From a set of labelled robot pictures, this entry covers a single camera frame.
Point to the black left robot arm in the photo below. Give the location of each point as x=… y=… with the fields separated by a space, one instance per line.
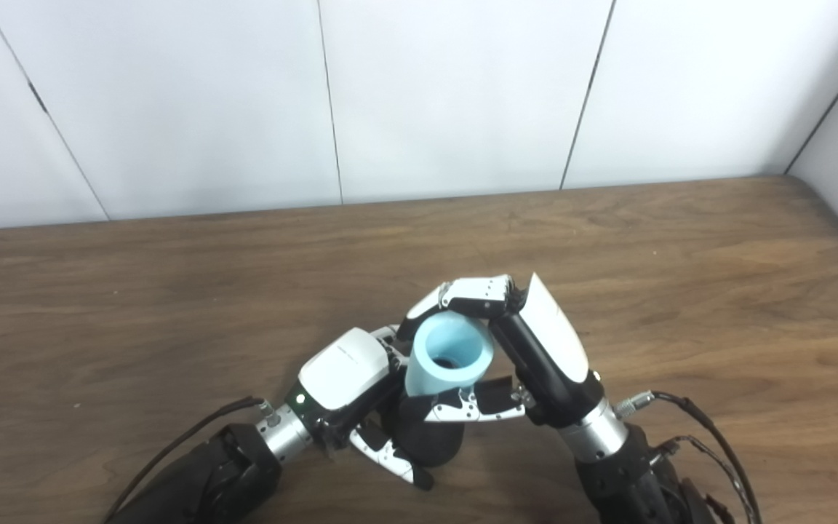
x=193 y=480

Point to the black funnel-shaped nozzle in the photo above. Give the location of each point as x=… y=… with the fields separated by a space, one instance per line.
x=430 y=440

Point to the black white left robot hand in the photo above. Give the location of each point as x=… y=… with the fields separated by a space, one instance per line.
x=339 y=367

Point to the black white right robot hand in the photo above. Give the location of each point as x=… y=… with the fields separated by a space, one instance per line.
x=550 y=342

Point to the black wall panel hinge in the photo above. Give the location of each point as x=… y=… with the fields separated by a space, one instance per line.
x=37 y=96

